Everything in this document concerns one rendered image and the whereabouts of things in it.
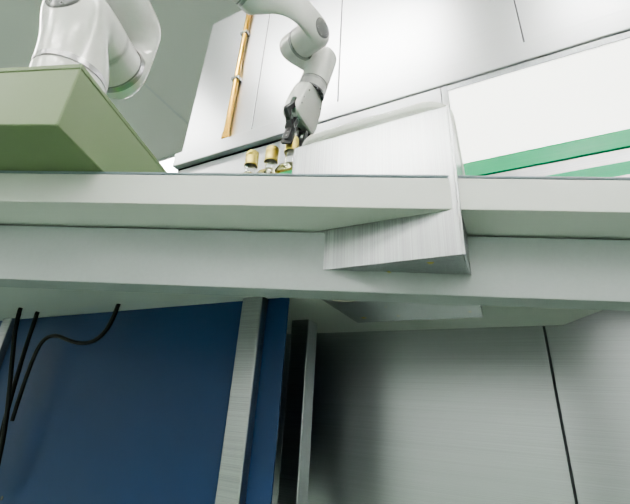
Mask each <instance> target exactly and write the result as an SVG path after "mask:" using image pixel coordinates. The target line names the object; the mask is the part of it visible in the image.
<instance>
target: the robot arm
mask: <svg viewBox="0 0 630 504"><path fill-rule="evenodd" d="M233 1H234V2H235V3H236V4H237V5H238V6H239V7H240V8H241V9H242V10H243V11H244V12H245V13H246V14H248V15H262V14H279V15H283V16H285V17H288V18H290V19H291V20H293V21H294V22H295V23H296V24H298V25H297V26H296V27H295V28H293V29H292V30H291V31H290V32H288V33H287V34H286V35H285V36H284V37H283V38H282V39H281V41H280V44H279V48H280V52H281V54H282V55H283V57H284V58H285V59H286V60H287V61H289V62H290V63H291V64H293V65H295V66H297V67H298V68H300V69H302V70H303V73H302V76H301V79H300V81H299V82H298V83H297V84H296V85H295V86H294V88H293V89H292V91H291V92H290V94H289V96H288V98H287V100H286V103H285V105H284V108H283V115H284V117H285V119H286V124H285V129H286V130H285V132H284V134H283V137H282V139H281V144H292V143H293V140H294V137H295V134H296V133H297V135H296V136H297V137H298V138H299V147H301V146H302V144H303V142H304V141H305V139H306V138H307V137H309V136H310V135H312V134H314V132H315V130H316V127H317V124H318V121H319V117H320V113H321V108H322V101H323V100H324V97H325V94H326V91H327V88H328V85H329V83H330V80H331V77H332V74H333V71H334V68H335V65H336V60H337V59H336V55H335V53H334V51H333V50H332V49H331V48H329V47H327V46H326V45H327V43H328V41H329V37H330V32H329V28H328V25H327V23H326V21H325V20H324V18H323V17H322V15H321V14H320V13H319V12H318V11H317V9H316V8H315V7H314V6H313V5H312V4H311V2H310V1H309V0H233ZM160 39H161V29H160V24H159V21H158V18H157V16H156V14H155V11H154V9H153V7H152V5H151V3H150V1H149V0H43V2H42V5H41V10H40V24H39V35H38V40H37V43H36V47H35V50H34V53H33V55H32V58H31V61H30V64H29V67H32V66H50V65H69V64H83V66H84V67H85V68H86V69H87V71H88V72H89V73H90V75H91V76H92V77H93V78H94V80H95V81H96V82H97V83H98V85H99V86H100V87H101V89H102V90H103V91H104V92H105V94H106V95H107V96H108V97H109V98H113V99H126V98H129V97H131V96H132V95H134V94H135V93H137V92H138V91H139V90H140V88H141V87H142V86H143V84H144V83H145V81H146V79H147V76H148V73H149V71H150V68H151V65H152V63H153V60H154V57H155V54H156V52H157V49H158V46H159V43H160ZM301 135H303V137H301Z"/></svg>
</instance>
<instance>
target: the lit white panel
mask: <svg viewBox="0 0 630 504"><path fill-rule="evenodd" d="M449 100H450V109H451V110H452V112H453V114H454V117H455V123H456V128H457V133H458V139H459V144H460V149H461V155H462V160H463V163H468V162H473V161H478V160H482V159H487V158H492V157H497V156H501V155H506V154H511V153H516V152H520V151H525V150H530V149H535V148H539V147H544V146H549V145H554V144H558V143H563V142H568V141H573V140H577V139H582V138H587V137H592V136H596V135H601V134H606V133H611V132H615V131H620V130H625V129H630V38H628V39H625V40H621V41H618V42H614V43H611V44H608V45H604V46H601V47H597V48H594V49H591V50H587V51H584V52H580V53H577V54H574V55H570V56H567V57H563V58H560V59H556V60H553V61H550V62H546V63H543V64H539V65H536V66H533V67H529V68H526V69H522V70H519V71H516V72H512V73H509V74H505V75H502V76H499V77H495V78H492V79H488V80H485V81H481V82H478V83H475V84H471V85H468V86H464V87H461V88H458V89H454V90H451V91H449Z"/></svg>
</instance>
